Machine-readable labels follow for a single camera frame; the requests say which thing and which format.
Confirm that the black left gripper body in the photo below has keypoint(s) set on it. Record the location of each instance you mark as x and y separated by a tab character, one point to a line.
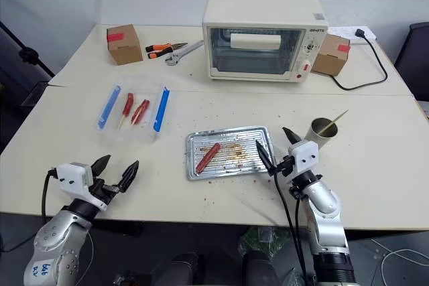
102	191

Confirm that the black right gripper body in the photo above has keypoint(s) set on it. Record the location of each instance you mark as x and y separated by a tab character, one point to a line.
284	165

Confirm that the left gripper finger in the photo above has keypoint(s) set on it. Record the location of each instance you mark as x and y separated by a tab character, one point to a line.
100	165
128	176

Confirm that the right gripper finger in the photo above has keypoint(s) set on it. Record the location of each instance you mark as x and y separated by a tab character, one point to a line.
292	136
264	157

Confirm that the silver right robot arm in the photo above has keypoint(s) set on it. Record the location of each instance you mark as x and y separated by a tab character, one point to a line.
323	205

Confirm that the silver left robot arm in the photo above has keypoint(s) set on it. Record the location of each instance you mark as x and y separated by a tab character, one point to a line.
55	239

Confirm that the bamboo skewer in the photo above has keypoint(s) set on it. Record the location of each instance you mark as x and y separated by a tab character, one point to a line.
335	120

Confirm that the red sausage on skewer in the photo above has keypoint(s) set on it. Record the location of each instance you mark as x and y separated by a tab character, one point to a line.
127	105
140	110

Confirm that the metal cup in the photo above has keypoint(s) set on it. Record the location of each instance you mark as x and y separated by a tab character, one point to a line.
318	137

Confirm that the clear container with blue clips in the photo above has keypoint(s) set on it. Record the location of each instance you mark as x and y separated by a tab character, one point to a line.
114	132

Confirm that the silver baking tray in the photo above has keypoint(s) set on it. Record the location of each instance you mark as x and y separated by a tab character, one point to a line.
231	142

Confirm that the green packet under table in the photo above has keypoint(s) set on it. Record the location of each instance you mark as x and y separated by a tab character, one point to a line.
264	239

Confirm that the cardboard box with red tape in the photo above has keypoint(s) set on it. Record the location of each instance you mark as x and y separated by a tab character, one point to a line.
330	55
124	45

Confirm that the cream toaster oven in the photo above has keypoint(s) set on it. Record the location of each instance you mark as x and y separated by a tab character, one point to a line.
261	31

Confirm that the white power strip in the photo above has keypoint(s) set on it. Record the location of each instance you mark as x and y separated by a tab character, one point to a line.
345	33

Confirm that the black stand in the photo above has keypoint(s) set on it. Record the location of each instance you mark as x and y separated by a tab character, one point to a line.
20	65

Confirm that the orange black pliers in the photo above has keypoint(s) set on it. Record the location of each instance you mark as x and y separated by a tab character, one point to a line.
161	51

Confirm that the silver adjustable wrench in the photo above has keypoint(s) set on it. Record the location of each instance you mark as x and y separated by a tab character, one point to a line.
181	52

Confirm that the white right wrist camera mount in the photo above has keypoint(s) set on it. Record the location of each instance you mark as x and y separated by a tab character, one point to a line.
303	155

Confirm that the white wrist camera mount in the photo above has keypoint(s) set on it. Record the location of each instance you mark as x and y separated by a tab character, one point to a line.
74	175
303	155

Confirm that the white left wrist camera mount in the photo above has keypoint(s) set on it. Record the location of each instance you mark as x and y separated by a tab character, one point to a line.
74	175

